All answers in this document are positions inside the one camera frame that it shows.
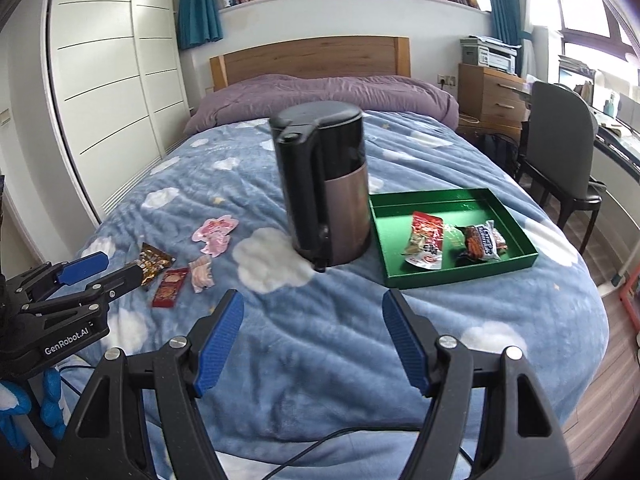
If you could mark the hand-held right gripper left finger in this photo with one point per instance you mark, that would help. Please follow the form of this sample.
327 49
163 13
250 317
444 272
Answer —
220 345

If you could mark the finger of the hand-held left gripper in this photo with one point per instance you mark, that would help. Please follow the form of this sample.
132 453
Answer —
82 267
100 292

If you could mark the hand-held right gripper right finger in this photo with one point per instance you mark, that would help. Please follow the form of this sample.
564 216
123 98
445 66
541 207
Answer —
407 345

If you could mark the brown snack packet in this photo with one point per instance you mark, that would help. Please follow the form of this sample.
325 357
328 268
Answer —
156 262

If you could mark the dark red snack packet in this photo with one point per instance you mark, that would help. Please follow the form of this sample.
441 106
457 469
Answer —
170 287

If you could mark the clear pink wafer packet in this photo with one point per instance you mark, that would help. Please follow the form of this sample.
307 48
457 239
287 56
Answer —
202 275

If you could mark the green tray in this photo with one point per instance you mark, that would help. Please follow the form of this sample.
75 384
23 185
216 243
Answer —
395 255

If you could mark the red and silver snack packet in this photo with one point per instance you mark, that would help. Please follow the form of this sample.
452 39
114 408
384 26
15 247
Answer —
425 240

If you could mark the pink cartoon snack packet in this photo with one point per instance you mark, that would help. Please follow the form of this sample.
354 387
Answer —
215 235

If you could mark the person's left hand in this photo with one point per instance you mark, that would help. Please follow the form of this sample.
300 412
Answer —
52 405

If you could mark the blue cloud print blanket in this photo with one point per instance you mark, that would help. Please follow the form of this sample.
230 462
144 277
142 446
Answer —
325 335

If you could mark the black and copper kettle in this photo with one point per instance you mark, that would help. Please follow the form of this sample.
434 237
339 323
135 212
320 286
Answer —
345 210

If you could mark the white wardrobe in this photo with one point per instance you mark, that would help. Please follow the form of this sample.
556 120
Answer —
110 85

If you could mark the coral plastic stand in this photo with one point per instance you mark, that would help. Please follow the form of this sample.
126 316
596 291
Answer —
625 305

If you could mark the grey chair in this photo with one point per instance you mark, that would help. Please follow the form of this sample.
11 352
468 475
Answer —
555 140

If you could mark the wooden nightstand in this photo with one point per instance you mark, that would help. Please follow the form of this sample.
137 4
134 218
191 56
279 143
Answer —
495 95

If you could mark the purple pillow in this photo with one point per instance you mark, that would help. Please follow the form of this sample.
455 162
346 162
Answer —
325 92

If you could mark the cluttered desk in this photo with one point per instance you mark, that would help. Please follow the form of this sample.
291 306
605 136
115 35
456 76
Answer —
620 155

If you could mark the teal curtain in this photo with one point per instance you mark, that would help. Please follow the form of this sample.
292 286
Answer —
505 10
197 5

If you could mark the wooden headboard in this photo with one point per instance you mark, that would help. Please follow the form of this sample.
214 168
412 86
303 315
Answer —
310 60

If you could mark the grey printer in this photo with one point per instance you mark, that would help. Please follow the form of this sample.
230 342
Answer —
492 57

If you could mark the teal bottle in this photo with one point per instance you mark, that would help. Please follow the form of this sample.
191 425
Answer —
609 106

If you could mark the white wall socket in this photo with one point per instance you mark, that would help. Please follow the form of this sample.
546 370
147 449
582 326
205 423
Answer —
446 79

